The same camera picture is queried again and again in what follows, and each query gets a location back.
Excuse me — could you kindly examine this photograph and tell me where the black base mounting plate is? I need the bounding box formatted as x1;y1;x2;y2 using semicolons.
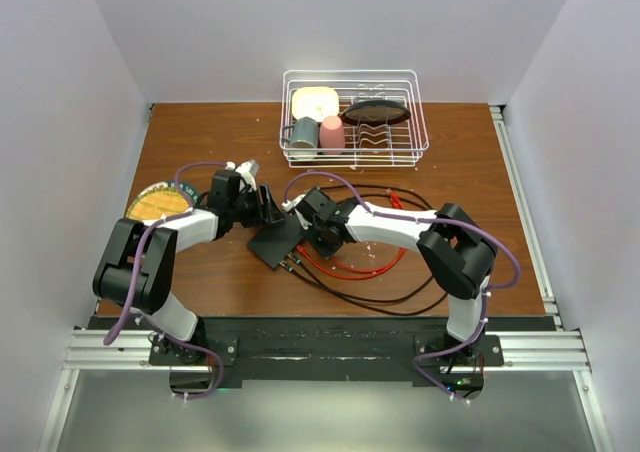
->
148;315;561;398

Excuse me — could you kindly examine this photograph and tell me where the red ethernet cable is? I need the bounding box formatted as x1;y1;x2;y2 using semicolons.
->
294;189;407;281

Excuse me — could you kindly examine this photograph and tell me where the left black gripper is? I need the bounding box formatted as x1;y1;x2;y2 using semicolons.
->
229;183;284;228

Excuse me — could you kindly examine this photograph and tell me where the dark brown oval bowl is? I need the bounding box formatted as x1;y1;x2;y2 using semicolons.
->
340;99;411;127

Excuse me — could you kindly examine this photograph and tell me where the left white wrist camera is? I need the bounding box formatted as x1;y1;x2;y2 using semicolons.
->
225;160;259;191

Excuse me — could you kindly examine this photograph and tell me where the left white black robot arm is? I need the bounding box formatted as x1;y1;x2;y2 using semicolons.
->
92;160;283;364

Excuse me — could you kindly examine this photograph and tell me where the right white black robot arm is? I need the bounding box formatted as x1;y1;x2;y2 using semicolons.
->
283;189;497;365

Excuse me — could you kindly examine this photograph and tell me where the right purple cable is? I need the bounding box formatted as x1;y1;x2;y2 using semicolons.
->
281;170;522;406

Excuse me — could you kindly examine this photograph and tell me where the pink cup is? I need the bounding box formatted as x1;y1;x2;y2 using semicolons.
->
319;116;345;155

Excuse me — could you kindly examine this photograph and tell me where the black network switch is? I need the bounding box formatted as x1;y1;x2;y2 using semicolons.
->
247;215;303;270

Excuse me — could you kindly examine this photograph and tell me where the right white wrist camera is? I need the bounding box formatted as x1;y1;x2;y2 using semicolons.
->
282;194;311;229

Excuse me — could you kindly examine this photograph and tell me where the aluminium frame rail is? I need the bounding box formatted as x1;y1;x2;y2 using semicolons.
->
37;104;614;452

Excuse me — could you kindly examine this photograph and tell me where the round yellow green coaster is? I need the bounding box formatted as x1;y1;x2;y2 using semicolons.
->
124;180;200;221

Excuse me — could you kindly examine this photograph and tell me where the purple cable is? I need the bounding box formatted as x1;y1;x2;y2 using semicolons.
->
102;160;236;401
281;170;522;406

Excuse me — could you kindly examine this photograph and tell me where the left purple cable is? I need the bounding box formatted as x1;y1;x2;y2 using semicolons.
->
102;160;236;401

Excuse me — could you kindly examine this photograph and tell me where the cream square plate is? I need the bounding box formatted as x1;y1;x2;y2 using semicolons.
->
291;86;339;122

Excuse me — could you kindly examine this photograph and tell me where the white wire dish rack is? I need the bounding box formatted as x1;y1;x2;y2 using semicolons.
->
278;69;430;168

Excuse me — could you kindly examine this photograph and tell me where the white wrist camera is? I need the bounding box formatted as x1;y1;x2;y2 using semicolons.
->
282;194;311;229
225;160;259;191

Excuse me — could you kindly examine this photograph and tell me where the grey mug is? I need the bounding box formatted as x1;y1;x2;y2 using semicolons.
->
282;117;319;149

